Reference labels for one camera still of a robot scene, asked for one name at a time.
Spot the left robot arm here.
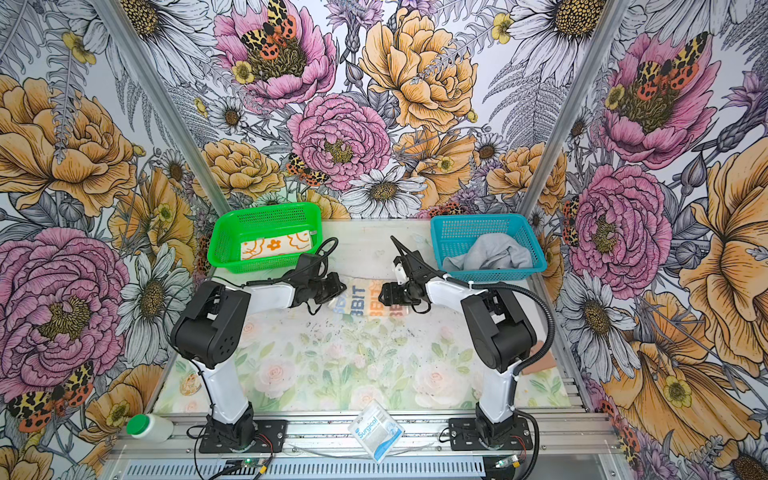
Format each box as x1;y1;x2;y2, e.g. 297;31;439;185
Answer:
170;253;346;451

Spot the brown square patch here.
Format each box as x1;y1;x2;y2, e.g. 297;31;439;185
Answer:
522;352;557;375

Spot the orange white floral towel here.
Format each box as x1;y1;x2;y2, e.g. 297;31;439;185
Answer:
240;230;313;261

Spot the white bottle green cap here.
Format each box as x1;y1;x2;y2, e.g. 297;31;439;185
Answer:
125;414;174;443

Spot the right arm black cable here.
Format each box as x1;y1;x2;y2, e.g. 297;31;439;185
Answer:
392;239;556;378

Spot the plain grey towel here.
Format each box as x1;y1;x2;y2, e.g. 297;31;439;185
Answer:
442;233;533;272

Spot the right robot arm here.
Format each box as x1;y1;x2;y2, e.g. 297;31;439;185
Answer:
378;238;538;448

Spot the white blue packet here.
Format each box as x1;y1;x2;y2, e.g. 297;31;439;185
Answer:
348;401;404;463

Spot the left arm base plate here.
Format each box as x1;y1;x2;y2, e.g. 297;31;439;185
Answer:
199;420;288;454

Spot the right aluminium frame post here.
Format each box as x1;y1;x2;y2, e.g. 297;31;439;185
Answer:
517;0;631;218

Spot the grey patterned towel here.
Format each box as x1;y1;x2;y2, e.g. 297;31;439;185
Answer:
330;276;410;319

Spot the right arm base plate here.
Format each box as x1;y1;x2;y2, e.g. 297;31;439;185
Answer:
448;415;534;452

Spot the green plastic basket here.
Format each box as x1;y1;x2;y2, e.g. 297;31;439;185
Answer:
207;202;323;274

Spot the left aluminium frame post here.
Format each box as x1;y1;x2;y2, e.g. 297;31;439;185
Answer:
94;1;231;216

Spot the aluminium front rail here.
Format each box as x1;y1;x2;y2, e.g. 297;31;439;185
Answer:
107;410;625;460

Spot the teal plastic basket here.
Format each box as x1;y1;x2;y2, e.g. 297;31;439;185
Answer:
430;214;548;283

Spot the aluminium frame post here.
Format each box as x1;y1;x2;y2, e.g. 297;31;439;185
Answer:
94;1;231;216
517;0;631;218

